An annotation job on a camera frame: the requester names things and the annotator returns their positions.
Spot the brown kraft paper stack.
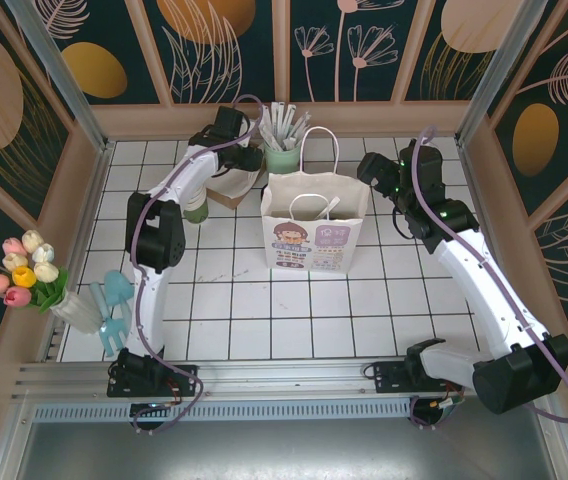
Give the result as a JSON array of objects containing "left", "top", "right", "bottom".
[{"left": 207, "top": 185, "right": 249, "bottom": 210}]

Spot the grey slotted cable duct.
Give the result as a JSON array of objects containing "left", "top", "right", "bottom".
[{"left": 31, "top": 402, "right": 415, "bottom": 424}]

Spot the stack of paper cups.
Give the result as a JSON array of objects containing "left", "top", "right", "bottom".
[{"left": 182, "top": 185, "right": 211, "bottom": 227}]

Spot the steel sheet panel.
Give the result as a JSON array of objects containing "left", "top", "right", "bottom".
[{"left": 13, "top": 419, "right": 568, "bottom": 480}]

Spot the teal toy rake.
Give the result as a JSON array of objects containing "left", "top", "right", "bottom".
[{"left": 112, "top": 299, "right": 134, "bottom": 329}]

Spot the white printed paper bag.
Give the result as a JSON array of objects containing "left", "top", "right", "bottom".
[{"left": 261, "top": 126, "right": 369, "bottom": 275}]

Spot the yellow artificial tulip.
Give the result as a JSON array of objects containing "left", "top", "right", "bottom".
[{"left": 12, "top": 265, "right": 36, "bottom": 289}]

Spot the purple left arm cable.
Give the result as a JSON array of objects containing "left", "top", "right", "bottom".
[{"left": 130, "top": 93, "right": 268, "bottom": 434}]

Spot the aluminium frame post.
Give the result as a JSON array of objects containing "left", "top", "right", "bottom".
[
  {"left": 6, "top": 0, "right": 115, "bottom": 156},
  {"left": 456, "top": 0, "right": 550, "bottom": 146}
]

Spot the pale green straw holder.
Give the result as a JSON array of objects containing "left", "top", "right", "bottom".
[{"left": 262, "top": 142, "right": 302, "bottom": 175}]

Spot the white ribbed vase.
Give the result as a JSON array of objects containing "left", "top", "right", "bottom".
[{"left": 49, "top": 291, "right": 104, "bottom": 335}]

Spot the teal toy shovel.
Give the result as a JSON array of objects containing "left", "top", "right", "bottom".
[{"left": 102, "top": 269, "right": 134, "bottom": 307}]

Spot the white artificial tulip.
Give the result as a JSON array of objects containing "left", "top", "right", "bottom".
[
  {"left": 21, "top": 228, "right": 44, "bottom": 254},
  {"left": 33, "top": 260, "right": 61, "bottom": 283},
  {"left": 2, "top": 252, "right": 30, "bottom": 272},
  {"left": 31, "top": 243, "right": 56, "bottom": 265}
]

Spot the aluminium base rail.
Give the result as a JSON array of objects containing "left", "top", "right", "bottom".
[{"left": 11, "top": 362, "right": 558, "bottom": 402}]

